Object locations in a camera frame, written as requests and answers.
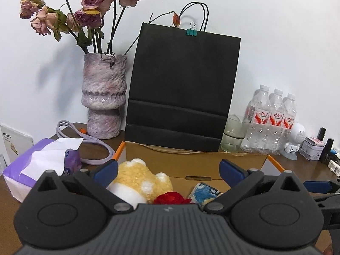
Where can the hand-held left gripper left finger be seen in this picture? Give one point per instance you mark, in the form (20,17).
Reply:
(106,172)

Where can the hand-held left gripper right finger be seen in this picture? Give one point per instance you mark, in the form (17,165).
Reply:
(232,174)

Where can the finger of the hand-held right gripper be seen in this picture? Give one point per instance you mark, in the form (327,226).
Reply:
(317,186)
(329,200)

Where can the yellow white plush toy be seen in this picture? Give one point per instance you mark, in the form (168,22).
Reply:
(135,178)

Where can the blue snack packet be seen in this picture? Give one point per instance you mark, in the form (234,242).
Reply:
(204,192)

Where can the red cardboard box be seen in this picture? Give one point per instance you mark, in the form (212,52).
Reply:
(199,164)

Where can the red artificial rose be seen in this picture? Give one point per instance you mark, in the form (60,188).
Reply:
(170,198)

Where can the white power strip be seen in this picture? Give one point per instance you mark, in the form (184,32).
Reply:
(335,166)

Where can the black bottle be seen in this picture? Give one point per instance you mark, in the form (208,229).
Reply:
(326,151)

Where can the green tinted glass cup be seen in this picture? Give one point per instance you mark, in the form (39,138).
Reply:
(233,138)

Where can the printed tin box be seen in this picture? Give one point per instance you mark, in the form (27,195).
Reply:
(312,148)

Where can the small black tube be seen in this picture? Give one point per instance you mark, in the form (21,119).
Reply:
(322,134)

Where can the clear plastic water bottle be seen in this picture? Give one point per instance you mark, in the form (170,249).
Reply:
(276,127)
(256,127)
(289,117)

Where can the white robot figure speaker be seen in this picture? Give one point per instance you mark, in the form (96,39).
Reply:
(297,135)

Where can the purple tissue pack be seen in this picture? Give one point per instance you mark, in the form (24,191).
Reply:
(39,159)

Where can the mottled purple ceramic vase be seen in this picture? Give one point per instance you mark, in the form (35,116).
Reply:
(103,90)

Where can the black paper bag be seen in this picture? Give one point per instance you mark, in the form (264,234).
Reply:
(183,85)

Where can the teal binder clip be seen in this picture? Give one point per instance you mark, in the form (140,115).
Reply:
(191,32)

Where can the dried pink rose bouquet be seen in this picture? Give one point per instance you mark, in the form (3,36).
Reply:
(93,0)

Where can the white wall plate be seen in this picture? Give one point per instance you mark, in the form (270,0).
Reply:
(16,143)

